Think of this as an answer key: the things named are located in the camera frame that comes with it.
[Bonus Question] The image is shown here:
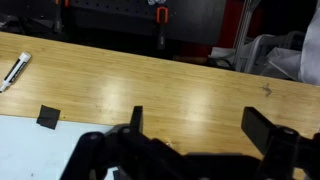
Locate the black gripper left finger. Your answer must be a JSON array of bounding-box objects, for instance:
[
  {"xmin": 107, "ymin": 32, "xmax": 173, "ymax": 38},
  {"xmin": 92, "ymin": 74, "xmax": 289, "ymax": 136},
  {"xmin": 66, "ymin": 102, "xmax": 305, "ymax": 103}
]
[{"xmin": 59, "ymin": 105, "xmax": 183, "ymax": 180}]

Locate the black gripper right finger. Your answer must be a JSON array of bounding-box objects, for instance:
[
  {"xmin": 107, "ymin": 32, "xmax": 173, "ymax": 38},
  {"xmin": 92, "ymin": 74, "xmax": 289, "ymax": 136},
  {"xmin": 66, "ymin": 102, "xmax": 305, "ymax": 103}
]
[{"xmin": 240, "ymin": 106, "xmax": 320, "ymax": 180}]

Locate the white marker with black label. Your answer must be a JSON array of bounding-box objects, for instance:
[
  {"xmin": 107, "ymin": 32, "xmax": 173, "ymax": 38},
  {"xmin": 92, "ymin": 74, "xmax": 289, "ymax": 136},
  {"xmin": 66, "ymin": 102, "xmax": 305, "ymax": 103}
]
[{"xmin": 0, "ymin": 51, "xmax": 33, "ymax": 94}]

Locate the black tape piece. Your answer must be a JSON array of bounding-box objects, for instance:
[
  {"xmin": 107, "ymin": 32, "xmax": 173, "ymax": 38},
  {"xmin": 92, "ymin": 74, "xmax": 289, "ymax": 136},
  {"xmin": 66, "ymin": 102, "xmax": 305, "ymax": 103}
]
[{"xmin": 35, "ymin": 104, "xmax": 62, "ymax": 130}]

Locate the blank white paper sheet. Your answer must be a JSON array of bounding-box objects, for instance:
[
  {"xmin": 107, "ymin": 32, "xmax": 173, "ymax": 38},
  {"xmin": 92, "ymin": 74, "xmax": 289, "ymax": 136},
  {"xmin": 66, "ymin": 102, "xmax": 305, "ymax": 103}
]
[{"xmin": 0, "ymin": 114, "xmax": 114, "ymax": 180}]

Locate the white cloth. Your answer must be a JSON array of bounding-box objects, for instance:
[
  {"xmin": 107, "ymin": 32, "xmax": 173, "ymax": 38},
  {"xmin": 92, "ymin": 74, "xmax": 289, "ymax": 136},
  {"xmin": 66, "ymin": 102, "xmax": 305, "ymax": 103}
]
[{"xmin": 297, "ymin": 6, "xmax": 320, "ymax": 86}]

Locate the black perforated breadboard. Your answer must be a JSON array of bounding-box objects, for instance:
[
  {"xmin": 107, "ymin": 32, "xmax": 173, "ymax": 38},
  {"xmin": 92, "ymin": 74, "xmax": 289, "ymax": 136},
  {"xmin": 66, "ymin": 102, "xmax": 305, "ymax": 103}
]
[{"xmin": 68, "ymin": 0, "xmax": 228, "ymax": 47}]

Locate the aluminium frame post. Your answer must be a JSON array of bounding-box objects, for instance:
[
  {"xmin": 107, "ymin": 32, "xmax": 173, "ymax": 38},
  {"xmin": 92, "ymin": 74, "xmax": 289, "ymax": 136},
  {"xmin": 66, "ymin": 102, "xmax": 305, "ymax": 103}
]
[{"xmin": 232, "ymin": 0, "xmax": 263, "ymax": 72}]

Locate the orange handled black clamp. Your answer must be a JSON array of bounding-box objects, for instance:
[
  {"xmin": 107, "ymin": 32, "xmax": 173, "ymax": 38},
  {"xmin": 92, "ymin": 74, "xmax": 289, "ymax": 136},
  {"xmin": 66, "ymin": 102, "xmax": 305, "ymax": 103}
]
[
  {"xmin": 155, "ymin": 5, "xmax": 170, "ymax": 51},
  {"xmin": 53, "ymin": 0, "xmax": 72, "ymax": 34}
]

